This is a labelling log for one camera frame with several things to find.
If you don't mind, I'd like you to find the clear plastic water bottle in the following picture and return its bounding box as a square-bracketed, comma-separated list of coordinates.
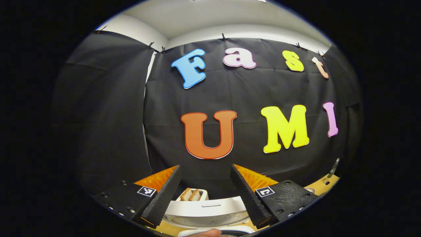
[327, 158, 340, 178]

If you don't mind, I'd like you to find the white toaster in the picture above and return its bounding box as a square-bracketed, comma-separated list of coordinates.
[175, 188, 209, 202]

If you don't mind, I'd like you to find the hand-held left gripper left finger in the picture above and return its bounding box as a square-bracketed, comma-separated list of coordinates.
[92, 165, 182, 229]

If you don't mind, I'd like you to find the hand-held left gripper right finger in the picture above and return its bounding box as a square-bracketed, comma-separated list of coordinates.
[230, 164, 319, 230]

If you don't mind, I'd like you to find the black backdrop cloth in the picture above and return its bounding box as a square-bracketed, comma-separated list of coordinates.
[53, 30, 362, 195]

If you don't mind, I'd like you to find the white rice cooker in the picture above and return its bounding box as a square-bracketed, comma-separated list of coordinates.
[163, 196, 256, 237]

